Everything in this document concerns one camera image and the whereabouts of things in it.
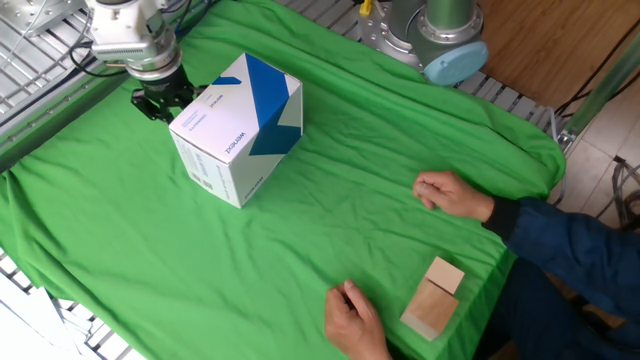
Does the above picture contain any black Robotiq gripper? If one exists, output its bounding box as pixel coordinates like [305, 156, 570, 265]
[130, 67, 210, 125]

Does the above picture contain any white blue cardboard box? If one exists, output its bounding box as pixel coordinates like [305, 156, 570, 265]
[168, 52, 304, 210]

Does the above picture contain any right forearm blue sleeve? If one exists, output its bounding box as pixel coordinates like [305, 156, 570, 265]
[481, 196, 640, 321]

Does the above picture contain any person's left hand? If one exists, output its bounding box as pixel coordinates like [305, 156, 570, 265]
[323, 279, 394, 360]

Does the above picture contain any person's right hand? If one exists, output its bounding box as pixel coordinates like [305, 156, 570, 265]
[412, 170, 496, 224]

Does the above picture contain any silver perforated mounting plate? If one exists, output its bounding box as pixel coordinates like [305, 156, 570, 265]
[0, 0, 87, 39]

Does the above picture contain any green cloth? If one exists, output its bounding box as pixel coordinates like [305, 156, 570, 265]
[0, 0, 567, 360]

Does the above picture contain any pile of white papers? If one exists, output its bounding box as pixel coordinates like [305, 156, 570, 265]
[0, 272, 94, 360]

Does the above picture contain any wooden cube block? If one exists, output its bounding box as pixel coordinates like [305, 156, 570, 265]
[424, 256, 466, 296]

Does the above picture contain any long wooden block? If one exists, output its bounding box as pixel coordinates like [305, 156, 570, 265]
[399, 277, 460, 342]

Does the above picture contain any thin black cable loop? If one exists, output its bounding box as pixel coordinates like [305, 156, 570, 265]
[68, 9, 129, 79]

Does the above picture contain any black floor cable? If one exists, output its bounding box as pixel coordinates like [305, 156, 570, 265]
[553, 19, 640, 117]

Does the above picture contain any metal post foot bracket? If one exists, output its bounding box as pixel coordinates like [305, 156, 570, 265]
[556, 128, 577, 154]

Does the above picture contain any aluminium frame post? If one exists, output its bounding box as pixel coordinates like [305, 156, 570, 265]
[563, 44, 640, 137]

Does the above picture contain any grey cable bundle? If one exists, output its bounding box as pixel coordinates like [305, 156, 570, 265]
[597, 155, 640, 232]

